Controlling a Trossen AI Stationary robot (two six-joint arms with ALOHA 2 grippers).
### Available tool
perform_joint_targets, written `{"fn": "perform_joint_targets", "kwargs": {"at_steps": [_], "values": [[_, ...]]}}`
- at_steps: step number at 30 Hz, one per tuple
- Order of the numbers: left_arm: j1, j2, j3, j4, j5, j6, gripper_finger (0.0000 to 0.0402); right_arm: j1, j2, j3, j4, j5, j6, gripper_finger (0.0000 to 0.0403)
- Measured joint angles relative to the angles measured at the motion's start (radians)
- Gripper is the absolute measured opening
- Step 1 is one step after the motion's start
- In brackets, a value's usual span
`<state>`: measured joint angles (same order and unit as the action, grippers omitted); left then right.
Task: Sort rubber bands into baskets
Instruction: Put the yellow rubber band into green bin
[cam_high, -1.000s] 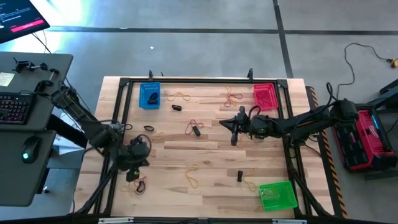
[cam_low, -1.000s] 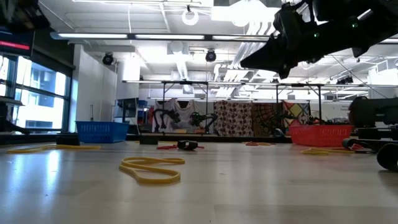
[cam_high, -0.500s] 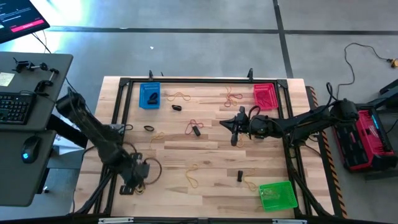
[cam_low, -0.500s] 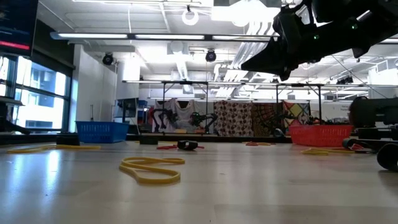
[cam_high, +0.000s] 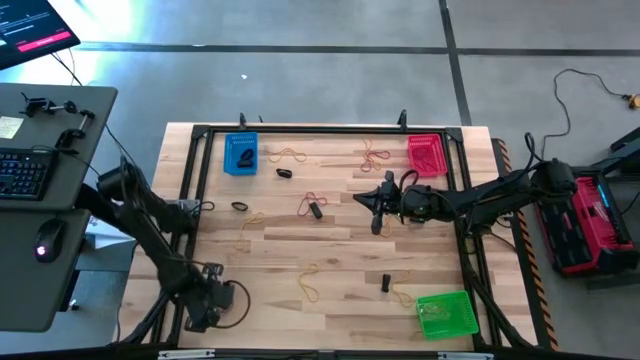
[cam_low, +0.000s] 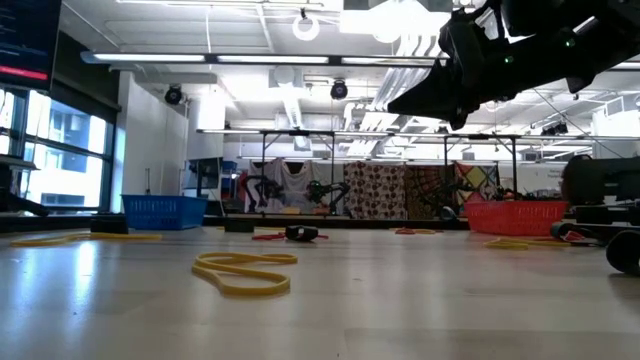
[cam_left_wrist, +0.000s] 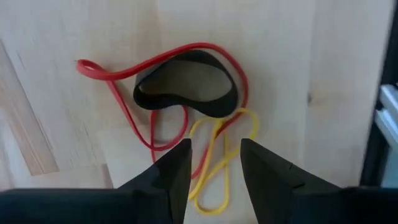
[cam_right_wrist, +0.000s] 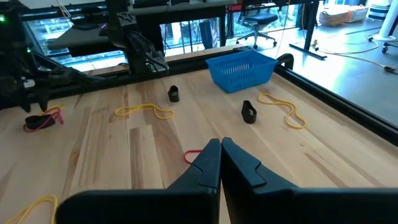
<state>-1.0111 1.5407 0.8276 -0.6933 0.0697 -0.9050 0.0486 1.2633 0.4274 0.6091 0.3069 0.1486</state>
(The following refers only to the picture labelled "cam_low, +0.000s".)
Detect black track lights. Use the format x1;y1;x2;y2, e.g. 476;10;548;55
541;121;570;137

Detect dark spiral pattern cloth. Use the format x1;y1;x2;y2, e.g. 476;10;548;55
404;164;457;220

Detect large window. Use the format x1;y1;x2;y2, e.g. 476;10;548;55
0;88;120;214

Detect white ceiling pipes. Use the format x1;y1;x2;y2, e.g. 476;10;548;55
344;19;454;157

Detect red plastic basket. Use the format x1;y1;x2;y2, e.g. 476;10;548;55
463;200;570;237

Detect black table edge frame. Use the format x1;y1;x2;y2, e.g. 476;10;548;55
0;213;640;234

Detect black background desk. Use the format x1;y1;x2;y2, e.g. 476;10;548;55
572;202;640;226

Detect brown dotted cloth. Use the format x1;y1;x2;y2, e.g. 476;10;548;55
343;160;408;220

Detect blue plastic basket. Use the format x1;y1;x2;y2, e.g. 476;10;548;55
122;194;209;231

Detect overhead light bar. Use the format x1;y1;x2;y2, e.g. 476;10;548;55
79;49;640;71

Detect black computer monitor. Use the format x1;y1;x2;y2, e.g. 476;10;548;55
560;154;640;206

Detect dark monitor on stand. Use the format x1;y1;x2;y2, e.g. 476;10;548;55
182;156;225;201

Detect white ring lamp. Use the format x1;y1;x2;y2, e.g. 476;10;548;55
291;6;322;43

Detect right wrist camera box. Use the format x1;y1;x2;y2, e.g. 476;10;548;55
437;8;501;66

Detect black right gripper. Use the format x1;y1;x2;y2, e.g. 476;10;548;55
387;49;521;131

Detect black wall screen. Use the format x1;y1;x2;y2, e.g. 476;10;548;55
0;0;63;93

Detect white hanging cloth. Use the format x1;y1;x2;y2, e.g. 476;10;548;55
244;157;324;215

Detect colourful geometric cloth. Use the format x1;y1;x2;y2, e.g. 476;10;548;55
453;161;501;204

